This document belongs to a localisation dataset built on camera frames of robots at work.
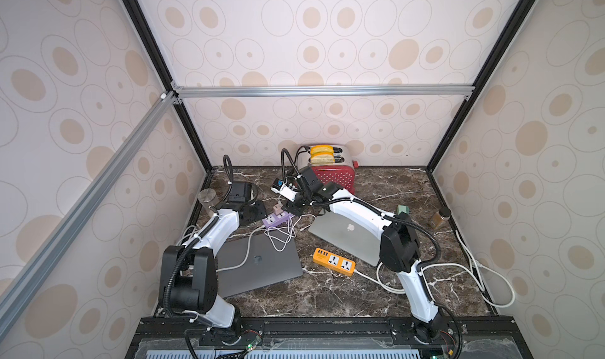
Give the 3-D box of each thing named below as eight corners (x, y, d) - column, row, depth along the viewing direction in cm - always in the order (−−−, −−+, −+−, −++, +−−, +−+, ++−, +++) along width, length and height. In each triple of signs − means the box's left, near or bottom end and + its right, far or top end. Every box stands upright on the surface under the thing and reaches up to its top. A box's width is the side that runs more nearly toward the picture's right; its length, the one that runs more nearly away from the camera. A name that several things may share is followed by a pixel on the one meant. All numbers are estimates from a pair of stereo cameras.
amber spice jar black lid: (431, 229, 100) (441, 217, 92) (427, 219, 103) (436, 207, 96) (443, 229, 100) (454, 217, 92) (439, 219, 103) (449, 207, 96)
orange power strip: (310, 261, 91) (310, 258, 88) (315, 250, 94) (315, 246, 91) (352, 278, 87) (354, 275, 84) (356, 266, 90) (357, 262, 87)
